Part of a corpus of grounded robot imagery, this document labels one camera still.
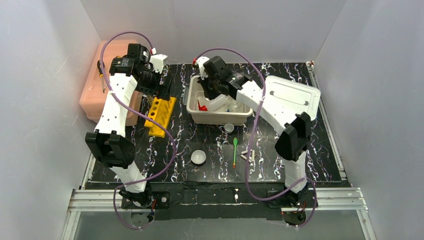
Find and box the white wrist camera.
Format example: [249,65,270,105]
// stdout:
[149,54,168,74]
[195,56,210,80]

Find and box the beige plastic bin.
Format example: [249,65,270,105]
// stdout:
[185,75,253,126]

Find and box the small white crucible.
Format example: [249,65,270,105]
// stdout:
[224,123,235,134]

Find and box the red capped wash bottle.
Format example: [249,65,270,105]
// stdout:
[197,95,227,112]

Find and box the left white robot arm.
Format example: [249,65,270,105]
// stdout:
[85,43,171,207]

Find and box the white bin lid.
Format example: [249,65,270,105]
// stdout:
[265,75,321,120]

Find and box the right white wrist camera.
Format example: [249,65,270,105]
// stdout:
[195,56,210,80]

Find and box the pink plastic storage box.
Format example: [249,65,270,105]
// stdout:
[79,39,136,123]

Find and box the aluminium frame rail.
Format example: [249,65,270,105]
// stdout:
[63,64,374,240]

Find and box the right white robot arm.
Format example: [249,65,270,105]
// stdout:
[193,56,312,202]

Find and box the purple cable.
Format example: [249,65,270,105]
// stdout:
[195,48,318,229]
[99,31,177,231]

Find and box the round glass flask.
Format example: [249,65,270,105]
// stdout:
[227,98,244,113]

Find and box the white clay triangle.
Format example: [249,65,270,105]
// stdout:
[240,149,256,164]

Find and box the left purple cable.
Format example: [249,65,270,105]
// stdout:
[99,31,177,231]

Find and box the left yellow black screwdriver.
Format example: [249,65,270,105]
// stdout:
[96,60,106,93]

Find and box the yellow test tube rack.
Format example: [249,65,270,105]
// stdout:
[144,96,177,138]

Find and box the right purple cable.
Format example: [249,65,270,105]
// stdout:
[195,48,318,229]

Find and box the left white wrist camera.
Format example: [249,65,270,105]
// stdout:
[149,54,168,74]

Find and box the white ceramic evaporating dish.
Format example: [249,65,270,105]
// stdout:
[190,150,206,166]

